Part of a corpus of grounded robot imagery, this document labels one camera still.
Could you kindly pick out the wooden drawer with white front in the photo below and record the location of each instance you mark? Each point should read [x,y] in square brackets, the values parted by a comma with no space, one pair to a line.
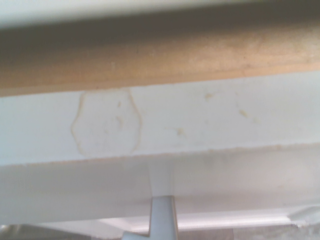
[175,120]

